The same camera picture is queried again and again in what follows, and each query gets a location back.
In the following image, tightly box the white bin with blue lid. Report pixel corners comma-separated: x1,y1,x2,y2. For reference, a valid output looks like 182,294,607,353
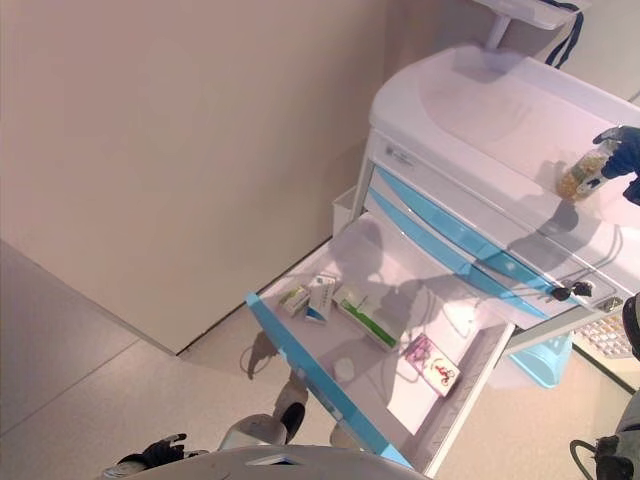
507,332,575,391

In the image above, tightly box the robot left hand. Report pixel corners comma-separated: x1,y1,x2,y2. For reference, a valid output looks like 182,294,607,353
117,432,209,469

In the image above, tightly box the long green white medicine box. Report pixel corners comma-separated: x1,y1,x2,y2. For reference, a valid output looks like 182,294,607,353
332,285,399,351

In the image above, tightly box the robot left leg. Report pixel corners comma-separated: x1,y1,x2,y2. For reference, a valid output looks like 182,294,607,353
219,382,309,451

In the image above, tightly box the small green yellow medicine box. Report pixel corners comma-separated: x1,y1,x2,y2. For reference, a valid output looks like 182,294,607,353
277,284,311,317

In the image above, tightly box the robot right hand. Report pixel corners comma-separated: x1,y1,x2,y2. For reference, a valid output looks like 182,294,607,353
592,124,640,206

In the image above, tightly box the clear bottle of yellow capsules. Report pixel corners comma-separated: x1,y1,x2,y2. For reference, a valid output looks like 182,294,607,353
555,142,614,202

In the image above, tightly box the blue front cart drawer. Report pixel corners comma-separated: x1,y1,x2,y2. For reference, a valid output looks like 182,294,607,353
244,212,516,476
369,189,549,319
374,167,556,301

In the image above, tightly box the grey robot torso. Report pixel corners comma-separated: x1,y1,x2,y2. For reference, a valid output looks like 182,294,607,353
99,444,416,480

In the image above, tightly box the small white side bin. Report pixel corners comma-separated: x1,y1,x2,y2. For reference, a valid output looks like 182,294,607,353
332,184,357,241

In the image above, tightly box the white overbed table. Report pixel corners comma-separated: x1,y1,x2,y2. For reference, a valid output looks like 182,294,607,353
472,0,594,49

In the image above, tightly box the white lattice basket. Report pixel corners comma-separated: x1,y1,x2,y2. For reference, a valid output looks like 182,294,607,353
572,317,636,359

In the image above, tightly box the white blue medicine box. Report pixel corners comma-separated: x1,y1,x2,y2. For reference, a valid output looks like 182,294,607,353
305,273,339,324

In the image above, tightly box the white medical cart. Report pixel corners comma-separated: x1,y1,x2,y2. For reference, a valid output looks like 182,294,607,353
332,44,640,476

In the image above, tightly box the purple pink medicine box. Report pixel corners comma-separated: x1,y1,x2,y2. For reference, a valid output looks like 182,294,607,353
402,333,460,399

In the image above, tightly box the black strap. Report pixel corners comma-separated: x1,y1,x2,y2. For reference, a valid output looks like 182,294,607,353
544,0,585,69

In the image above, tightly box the bunch of black keys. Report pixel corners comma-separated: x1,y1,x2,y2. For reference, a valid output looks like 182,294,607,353
549,280,596,302

